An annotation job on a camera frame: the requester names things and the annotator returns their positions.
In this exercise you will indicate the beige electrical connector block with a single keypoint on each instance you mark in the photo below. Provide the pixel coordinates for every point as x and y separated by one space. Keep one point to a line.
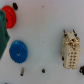
70 50

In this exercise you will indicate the red gear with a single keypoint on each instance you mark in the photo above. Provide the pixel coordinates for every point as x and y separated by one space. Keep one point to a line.
10 16

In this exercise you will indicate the small metal screw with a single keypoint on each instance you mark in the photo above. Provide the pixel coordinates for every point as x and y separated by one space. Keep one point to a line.
22 71

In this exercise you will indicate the black object at right edge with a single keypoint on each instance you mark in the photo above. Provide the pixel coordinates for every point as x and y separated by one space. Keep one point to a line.
81 70

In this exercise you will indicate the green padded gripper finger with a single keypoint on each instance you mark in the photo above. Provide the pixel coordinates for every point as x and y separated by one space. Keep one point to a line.
4 36

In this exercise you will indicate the blue gear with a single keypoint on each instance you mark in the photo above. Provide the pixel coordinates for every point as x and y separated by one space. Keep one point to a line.
18 51

